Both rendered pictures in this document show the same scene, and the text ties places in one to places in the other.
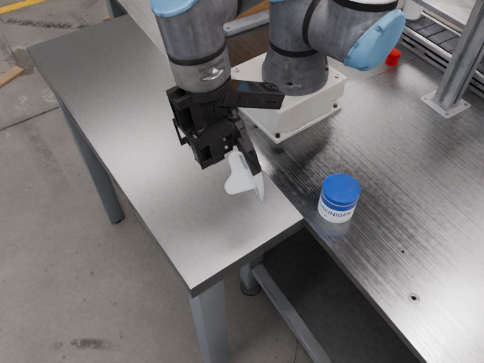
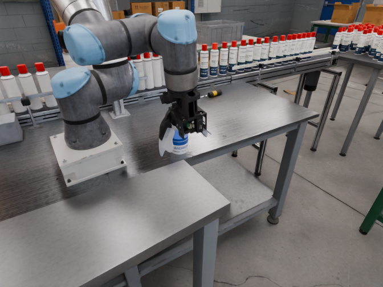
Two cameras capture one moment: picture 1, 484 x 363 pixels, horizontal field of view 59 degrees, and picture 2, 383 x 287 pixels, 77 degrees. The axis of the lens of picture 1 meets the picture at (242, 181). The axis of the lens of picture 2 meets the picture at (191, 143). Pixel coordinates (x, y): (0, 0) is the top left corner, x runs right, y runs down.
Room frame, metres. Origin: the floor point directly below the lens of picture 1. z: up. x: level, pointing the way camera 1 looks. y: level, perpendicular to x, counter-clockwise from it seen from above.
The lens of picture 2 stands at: (0.43, 0.60, 1.36)
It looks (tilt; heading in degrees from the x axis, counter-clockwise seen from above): 32 degrees down; 271
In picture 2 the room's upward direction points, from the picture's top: straight up
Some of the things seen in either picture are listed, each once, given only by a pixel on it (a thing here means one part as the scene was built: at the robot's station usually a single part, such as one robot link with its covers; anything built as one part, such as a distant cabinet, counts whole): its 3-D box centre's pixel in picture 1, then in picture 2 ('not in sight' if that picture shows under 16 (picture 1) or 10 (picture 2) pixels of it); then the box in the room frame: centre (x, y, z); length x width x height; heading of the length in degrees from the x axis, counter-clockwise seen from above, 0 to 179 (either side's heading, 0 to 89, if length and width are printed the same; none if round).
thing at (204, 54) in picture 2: not in sight; (204, 61); (0.39, -0.94, 0.98); 0.05 x 0.05 x 0.20
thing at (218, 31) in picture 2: not in sight; (215, 32); (0.20, -2.74, 0.91); 0.60 x 0.40 x 0.22; 39
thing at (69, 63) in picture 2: not in sight; (71, 58); (1.14, -0.80, 1.03); 0.09 x 0.09 x 0.30
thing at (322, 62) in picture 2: not in sight; (277, 110); (-0.27, -1.34, 0.47); 1.17 x 0.38 x 0.94; 32
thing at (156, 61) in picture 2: not in sight; (156, 68); (0.66, -0.77, 0.98); 0.05 x 0.05 x 0.20
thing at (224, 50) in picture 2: not in sight; (223, 58); (0.26, -1.02, 0.98); 0.05 x 0.05 x 0.20
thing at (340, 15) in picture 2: not in sight; (344, 12); (-2.60, -5.17, 0.97); 0.47 x 0.41 x 0.37; 32
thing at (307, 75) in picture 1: (295, 56); (85, 124); (0.81, -0.12, 0.97); 0.15 x 0.15 x 0.10
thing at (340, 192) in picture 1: (338, 198); (179, 142); (0.49, -0.18, 0.86); 0.07 x 0.07 x 0.07
